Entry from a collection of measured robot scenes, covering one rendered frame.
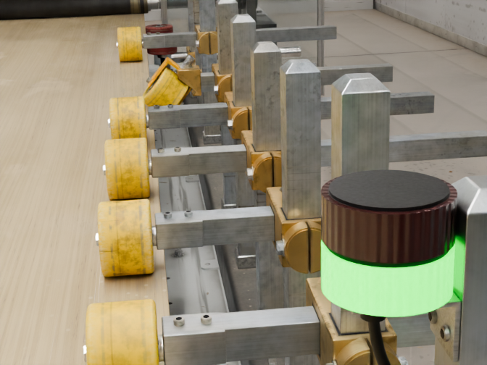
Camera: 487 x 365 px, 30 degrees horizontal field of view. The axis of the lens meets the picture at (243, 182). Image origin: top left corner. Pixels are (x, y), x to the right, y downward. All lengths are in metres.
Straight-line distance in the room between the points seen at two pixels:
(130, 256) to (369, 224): 0.58
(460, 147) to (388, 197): 0.88
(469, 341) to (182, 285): 1.22
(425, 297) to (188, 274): 1.29
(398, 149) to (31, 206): 0.49
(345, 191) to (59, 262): 0.67
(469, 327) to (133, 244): 0.56
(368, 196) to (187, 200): 1.66
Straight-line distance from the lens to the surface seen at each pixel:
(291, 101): 0.89
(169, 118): 1.44
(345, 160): 0.65
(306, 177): 0.91
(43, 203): 1.24
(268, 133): 1.16
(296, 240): 0.91
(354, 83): 0.64
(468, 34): 7.41
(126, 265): 0.95
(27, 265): 1.04
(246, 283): 1.43
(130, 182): 1.18
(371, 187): 0.41
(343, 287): 0.40
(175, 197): 2.07
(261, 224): 0.97
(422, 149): 1.26
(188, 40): 2.18
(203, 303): 1.56
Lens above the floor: 1.30
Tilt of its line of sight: 18 degrees down
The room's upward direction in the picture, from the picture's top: 2 degrees counter-clockwise
